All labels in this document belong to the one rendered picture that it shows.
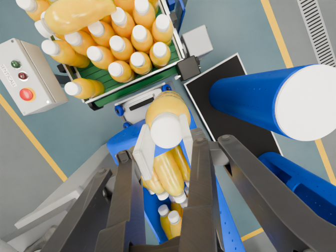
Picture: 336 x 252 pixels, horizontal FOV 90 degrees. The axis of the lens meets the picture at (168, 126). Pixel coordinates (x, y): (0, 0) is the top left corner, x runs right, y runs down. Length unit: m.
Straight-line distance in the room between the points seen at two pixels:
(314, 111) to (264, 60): 1.16
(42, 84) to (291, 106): 0.83
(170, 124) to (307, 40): 2.01
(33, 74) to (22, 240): 0.63
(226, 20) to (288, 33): 0.58
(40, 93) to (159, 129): 0.50
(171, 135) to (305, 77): 0.64
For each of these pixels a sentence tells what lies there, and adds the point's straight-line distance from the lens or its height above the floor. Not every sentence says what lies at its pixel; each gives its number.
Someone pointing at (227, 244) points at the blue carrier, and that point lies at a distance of 0.67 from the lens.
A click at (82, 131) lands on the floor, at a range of 1.85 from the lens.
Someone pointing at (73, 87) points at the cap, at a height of 1.10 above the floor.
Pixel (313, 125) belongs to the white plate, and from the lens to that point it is 0.83.
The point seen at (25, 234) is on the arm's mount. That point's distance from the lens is 0.93.
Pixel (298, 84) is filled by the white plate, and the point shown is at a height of 1.04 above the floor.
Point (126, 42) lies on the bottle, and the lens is 0.59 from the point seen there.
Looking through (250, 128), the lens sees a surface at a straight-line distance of 1.73.
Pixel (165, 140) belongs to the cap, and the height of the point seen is 1.44.
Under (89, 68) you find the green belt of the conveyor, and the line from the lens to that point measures 0.79.
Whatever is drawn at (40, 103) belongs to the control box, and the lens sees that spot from 0.65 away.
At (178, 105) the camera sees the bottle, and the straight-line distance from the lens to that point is 0.23.
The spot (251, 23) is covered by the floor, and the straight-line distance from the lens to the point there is 1.90.
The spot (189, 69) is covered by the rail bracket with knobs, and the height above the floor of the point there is 1.00.
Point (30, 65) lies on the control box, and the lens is 0.66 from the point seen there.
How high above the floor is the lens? 1.63
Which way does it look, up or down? 77 degrees down
